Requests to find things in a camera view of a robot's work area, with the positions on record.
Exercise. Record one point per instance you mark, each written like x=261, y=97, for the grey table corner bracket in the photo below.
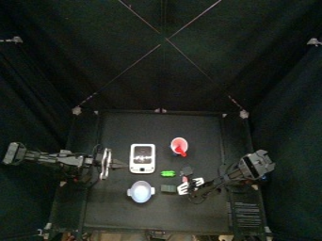
x=267, y=231
x=46, y=228

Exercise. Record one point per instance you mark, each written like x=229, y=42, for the white block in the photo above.
x=168, y=188

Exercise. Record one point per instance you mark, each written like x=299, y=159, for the round container blue lid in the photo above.
x=140, y=191

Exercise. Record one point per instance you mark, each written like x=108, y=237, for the white toy phone dark screen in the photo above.
x=142, y=158

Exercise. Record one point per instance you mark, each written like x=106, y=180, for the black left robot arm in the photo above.
x=46, y=158

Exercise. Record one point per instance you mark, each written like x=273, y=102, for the red toy cup blue base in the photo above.
x=179, y=145

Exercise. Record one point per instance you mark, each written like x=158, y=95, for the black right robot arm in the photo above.
x=247, y=168

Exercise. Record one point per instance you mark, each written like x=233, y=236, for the salmon toy sushi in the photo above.
x=185, y=179

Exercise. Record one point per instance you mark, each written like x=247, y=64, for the grey frame corner bracket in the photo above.
x=313, y=41
x=16, y=39
x=160, y=110
x=76, y=109
x=243, y=114

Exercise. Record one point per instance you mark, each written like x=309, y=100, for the white text label sticker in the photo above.
x=247, y=214

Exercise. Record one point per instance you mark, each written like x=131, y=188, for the bright green toy piece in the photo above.
x=167, y=173

